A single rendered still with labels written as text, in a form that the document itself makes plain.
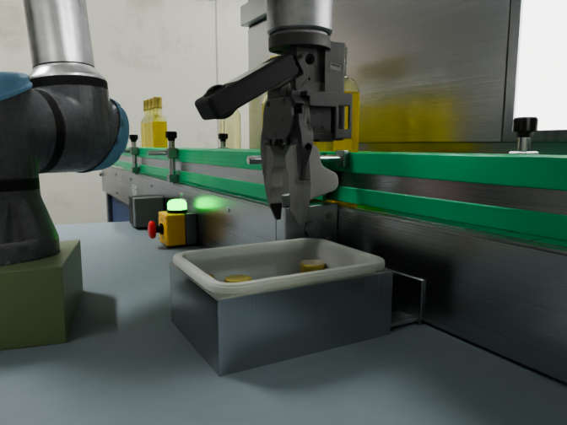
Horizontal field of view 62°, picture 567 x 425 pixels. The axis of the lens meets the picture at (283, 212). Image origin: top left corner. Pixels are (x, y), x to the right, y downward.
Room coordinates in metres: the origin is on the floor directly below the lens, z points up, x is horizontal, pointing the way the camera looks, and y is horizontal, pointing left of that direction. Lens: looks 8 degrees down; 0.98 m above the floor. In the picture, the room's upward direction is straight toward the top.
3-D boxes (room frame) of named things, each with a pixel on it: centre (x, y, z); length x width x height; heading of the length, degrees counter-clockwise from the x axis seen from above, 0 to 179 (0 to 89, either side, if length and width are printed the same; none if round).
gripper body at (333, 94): (0.57, -0.02, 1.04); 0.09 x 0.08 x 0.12; 118
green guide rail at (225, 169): (1.51, 0.42, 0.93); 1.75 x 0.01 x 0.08; 29
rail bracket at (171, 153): (1.22, 0.31, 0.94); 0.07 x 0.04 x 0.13; 119
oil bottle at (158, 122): (1.93, 0.50, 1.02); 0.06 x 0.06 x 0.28; 29
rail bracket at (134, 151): (1.62, 0.53, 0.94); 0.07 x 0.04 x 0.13; 119
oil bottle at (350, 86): (0.84, -0.09, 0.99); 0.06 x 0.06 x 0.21; 28
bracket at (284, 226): (0.73, -0.04, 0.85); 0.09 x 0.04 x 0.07; 119
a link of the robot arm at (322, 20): (0.57, -0.02, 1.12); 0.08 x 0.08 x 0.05
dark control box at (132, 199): (1.31, 0.38, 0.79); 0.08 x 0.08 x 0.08; 29
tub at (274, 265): (0.57, 0.01, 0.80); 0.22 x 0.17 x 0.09; 119
